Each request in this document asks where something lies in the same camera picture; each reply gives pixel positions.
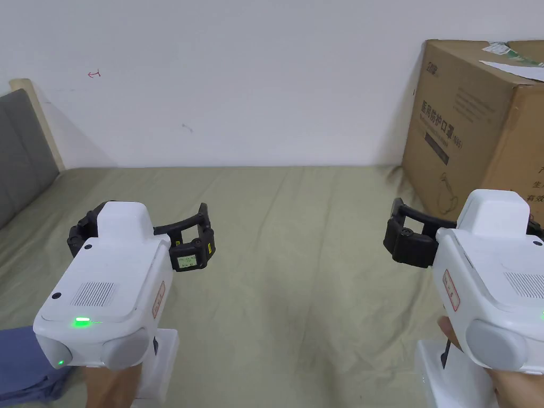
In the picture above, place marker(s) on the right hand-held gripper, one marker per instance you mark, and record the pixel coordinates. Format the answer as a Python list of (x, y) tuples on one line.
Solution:
[(493, 272)]

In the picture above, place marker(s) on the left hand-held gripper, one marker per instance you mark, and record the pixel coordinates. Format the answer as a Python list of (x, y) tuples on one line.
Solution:
[(114, 272)]

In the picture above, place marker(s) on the person's left hand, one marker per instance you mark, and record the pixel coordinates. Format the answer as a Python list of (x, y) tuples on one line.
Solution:
[(110, 389)]

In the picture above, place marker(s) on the person's right hand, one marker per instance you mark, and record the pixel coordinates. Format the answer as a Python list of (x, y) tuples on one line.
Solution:
[(518, 393)]

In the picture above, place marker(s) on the large brown carton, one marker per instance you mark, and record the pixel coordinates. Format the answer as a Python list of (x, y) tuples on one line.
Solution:
[(476, 127)]

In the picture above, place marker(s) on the grey padded headboard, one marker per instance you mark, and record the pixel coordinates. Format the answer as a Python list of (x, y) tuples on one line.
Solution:
[(21, 153)]

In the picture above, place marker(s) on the bed with pale green sheet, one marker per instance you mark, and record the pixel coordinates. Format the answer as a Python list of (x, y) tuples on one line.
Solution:
[(289, 255)]

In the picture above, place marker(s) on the blue shirt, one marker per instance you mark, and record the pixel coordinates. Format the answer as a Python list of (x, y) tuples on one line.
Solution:
[(25, 365)]

